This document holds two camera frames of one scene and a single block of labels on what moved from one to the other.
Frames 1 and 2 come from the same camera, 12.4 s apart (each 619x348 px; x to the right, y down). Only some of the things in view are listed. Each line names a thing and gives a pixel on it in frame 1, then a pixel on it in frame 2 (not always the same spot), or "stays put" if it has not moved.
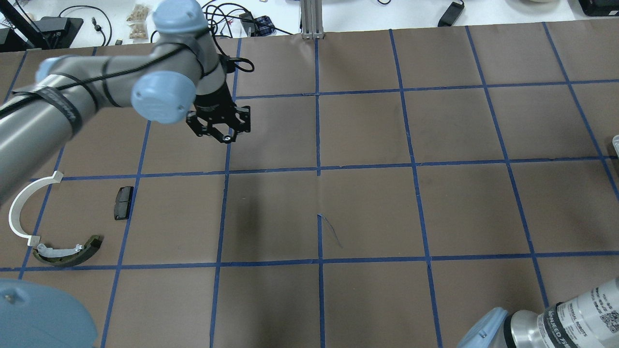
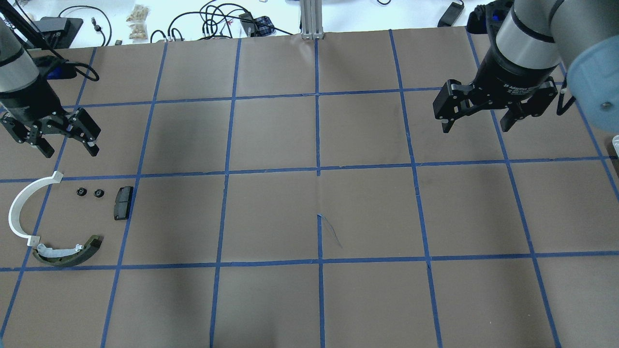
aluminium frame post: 312,19 stays put
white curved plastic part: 14,216 stays put
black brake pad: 122,203 stays put
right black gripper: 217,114 -> 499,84
